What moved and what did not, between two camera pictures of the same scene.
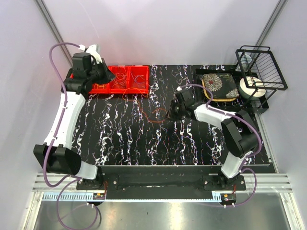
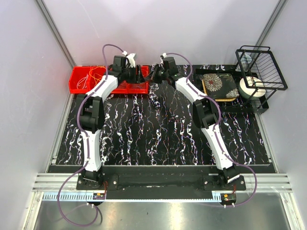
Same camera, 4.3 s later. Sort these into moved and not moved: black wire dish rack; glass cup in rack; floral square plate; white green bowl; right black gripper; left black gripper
Moved: right black gripper; left black gripper
Not moved: black wire dish rack; floral square plate; white green bowl; glass cup in rack
